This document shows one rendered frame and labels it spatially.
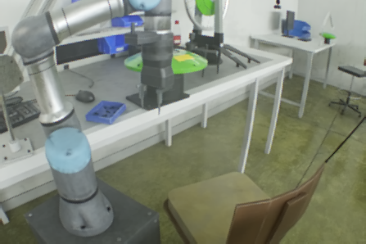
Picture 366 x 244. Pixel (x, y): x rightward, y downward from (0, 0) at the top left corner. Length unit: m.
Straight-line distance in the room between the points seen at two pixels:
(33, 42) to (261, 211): 0.57
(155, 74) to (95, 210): 0.33
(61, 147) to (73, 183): 0.07
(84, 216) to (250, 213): 0.35
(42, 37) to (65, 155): 0.20
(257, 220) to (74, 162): 0.42
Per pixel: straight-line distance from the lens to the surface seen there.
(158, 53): 0.57
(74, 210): 0.53
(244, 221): 0.60
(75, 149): 0.45
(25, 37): 0.43
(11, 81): 0.69
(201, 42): 1.73
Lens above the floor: 1.28
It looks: 23 degrees down
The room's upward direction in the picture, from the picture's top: 2 degrees clockwise
